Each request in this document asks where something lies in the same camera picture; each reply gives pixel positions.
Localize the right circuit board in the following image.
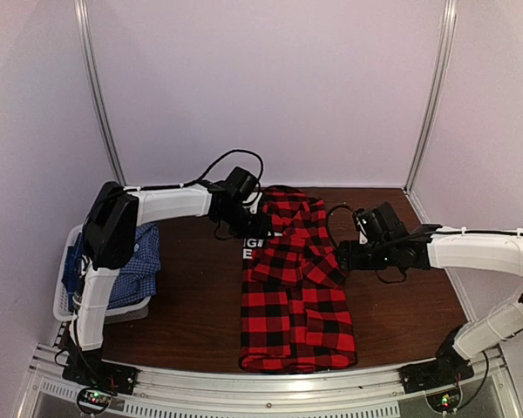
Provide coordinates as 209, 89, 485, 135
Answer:
426, 389, 462, 414

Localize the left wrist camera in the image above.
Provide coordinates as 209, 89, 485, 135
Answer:
222, 166, 257, 203

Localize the red black plaid shirt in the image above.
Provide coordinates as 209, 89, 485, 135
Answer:
238, 185, 358, 374

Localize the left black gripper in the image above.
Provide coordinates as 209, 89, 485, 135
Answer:
219, 204, 275, 240

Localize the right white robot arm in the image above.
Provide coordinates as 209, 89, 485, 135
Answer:
336, 224, 523, 385

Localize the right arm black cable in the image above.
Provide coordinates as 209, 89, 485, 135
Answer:
325, 203, 409, 284

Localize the blue checkered shirt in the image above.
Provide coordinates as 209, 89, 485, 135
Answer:
62, 223, 161, 312

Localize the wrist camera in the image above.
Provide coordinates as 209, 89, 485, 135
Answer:
222, 166, 257, 203
354, 202, 409, 243

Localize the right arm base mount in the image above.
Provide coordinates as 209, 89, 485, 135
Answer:
398, 326, 474, 394

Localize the circuit board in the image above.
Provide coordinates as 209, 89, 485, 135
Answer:
76, 388, 113, 415
426, 389, 462, 414

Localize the aluminium corner post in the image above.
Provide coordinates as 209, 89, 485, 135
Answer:
73, 0, 126, 185
404, 0, 458, 194

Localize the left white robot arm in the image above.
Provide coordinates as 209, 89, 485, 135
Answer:
70, 181, 272, 352

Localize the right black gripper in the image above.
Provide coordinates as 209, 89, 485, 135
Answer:
336, 239, 396, 271

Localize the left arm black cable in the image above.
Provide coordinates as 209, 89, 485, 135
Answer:
195, 149, 265, 188

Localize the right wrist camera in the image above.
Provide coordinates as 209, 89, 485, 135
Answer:
354, 202, 409, 243

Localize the left circuit board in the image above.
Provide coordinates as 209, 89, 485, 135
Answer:
76, 388, 113, 415

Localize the white plastic laundry basket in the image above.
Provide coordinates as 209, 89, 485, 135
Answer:
52, 225, 151, 325

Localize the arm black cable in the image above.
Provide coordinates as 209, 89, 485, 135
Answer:
195, 149, 265, 188
325, 203, 409, 284

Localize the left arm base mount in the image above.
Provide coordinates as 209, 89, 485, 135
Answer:
62, 345, 138, 395

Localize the front aluminium frame rail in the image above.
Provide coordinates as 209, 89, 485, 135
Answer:
19, 341, 523, 418

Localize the left aluminium corner post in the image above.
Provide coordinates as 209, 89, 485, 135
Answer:
73, 0, 126, 185

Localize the right aluminium corner post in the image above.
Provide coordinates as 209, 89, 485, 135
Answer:
404, 0, 458, 194

